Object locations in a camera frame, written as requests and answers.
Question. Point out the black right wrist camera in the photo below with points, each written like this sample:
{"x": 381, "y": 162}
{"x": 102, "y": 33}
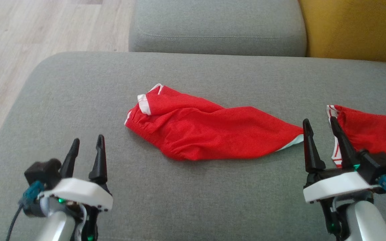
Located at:
{"x": 379, "y": 164}

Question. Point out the red sports shorts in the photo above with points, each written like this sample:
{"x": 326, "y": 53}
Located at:
{"x": 213, "y": 134}

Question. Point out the grey sofa back cushion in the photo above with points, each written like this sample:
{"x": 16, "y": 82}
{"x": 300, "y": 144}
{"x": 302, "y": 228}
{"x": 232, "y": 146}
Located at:
{"x": 213, "y": 20}

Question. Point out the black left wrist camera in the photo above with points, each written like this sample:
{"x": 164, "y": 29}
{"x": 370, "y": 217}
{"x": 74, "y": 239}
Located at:
{"x": 42, "y": 170}

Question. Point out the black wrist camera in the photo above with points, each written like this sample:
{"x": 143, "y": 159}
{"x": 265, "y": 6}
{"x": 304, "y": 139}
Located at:
{"x": 379, "y": 164}
{"x": 42, "y": 170}

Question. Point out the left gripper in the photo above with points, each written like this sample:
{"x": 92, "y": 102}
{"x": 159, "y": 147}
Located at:
{"x": 79, "y": 190}

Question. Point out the red basketball jersey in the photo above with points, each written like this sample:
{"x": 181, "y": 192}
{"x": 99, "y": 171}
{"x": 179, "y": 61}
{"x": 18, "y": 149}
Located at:
{"x": 374, "y": 130}

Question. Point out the grey sofa chaise seat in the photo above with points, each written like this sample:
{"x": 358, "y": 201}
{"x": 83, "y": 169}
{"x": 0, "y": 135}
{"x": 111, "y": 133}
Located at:
{"x": 213, "y": 201}

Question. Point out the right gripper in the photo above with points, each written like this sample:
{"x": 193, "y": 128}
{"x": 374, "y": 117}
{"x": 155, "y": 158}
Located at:
{"x": 333, "y": 184}

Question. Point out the yellow sofa back cushion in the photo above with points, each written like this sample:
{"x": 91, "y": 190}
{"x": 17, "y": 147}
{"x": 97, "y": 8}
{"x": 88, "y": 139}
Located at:
{"x": 357, "y": 26}

